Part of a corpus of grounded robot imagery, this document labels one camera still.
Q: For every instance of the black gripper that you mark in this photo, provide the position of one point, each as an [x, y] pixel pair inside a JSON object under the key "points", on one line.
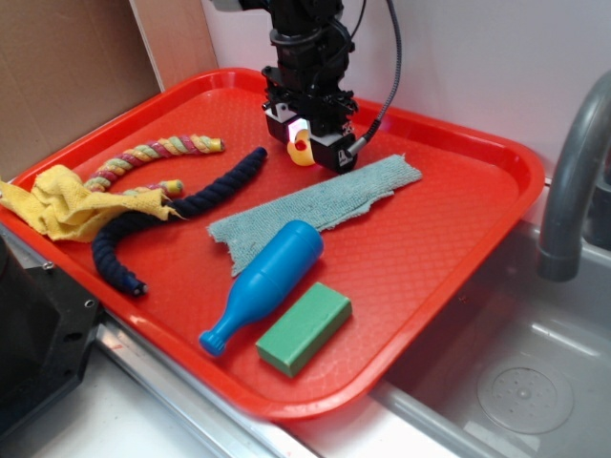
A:
{"points": [[327, 109]]}

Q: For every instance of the yellow rubber duck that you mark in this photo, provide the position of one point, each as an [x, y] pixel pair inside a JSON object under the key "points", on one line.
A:
{"points": [[300, 152]]}

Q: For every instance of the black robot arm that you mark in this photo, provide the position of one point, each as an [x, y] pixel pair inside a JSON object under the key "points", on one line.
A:
{"points": [[312, 47]]}

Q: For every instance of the blue plastic bottle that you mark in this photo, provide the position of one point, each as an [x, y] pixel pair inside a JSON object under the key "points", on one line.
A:
{"points": [[265, 282]]}

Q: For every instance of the light blue towel cloth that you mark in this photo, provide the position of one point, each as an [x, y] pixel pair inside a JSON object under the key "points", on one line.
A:
{"points": [[323, 206]]}

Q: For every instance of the red plastic tray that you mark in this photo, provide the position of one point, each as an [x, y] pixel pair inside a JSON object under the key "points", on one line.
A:
{"points": [[399, 263]]}

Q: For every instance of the green rectangular block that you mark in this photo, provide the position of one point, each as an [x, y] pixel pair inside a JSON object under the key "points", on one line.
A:
{"points": [[294, 339]]}

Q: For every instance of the brown cardboard panel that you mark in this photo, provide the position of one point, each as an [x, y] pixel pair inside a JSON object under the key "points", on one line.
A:
{"points": [[68, 67]]}

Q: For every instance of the yellow cloth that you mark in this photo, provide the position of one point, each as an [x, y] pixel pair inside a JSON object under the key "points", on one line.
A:
{"points": [[60, 206]]}

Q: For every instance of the grey faucet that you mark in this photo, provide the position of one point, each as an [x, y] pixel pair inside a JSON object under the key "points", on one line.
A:
{"points": [[578, 205]]}

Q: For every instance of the grey sink basin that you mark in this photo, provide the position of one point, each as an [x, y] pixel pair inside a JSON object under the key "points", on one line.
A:
{"points": [[506, 314]]}

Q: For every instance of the sink drain cover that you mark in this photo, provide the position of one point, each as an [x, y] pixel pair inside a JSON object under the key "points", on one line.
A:
{"points": [[525, 400]]}

